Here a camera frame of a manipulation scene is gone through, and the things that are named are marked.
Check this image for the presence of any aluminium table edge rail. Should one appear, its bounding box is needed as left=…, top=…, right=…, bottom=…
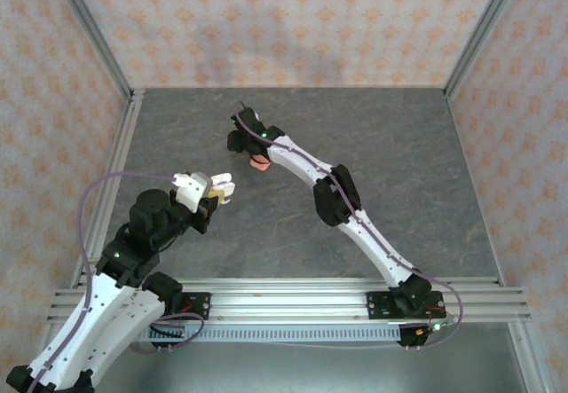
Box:
left=73, top=89, right=146, bottom=287

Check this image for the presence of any pink earbud charging case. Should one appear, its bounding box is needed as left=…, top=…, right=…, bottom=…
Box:
left=248, top=155, right=272, bottom=174

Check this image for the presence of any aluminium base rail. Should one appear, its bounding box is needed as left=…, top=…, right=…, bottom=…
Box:
left=47, top=277, right=533, bottom=324

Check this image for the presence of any slotted grey cable duct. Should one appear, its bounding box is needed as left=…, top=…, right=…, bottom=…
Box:
left=106, top=325, right=403, bottom=344

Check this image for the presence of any aluminium frame post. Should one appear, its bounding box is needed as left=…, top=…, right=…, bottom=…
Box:
left=508, top=321, right=551, bottom=393
left=48, top=0, right=134, bottom=99
left=443, top=0, right=529, bottom=97

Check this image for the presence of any white earbud charging case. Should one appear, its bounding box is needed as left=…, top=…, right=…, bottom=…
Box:
left=208, top=171, right=237, bottom=206

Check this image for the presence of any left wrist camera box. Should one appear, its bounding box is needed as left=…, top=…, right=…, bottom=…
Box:
left=171, top=171, right=213, bottom=213

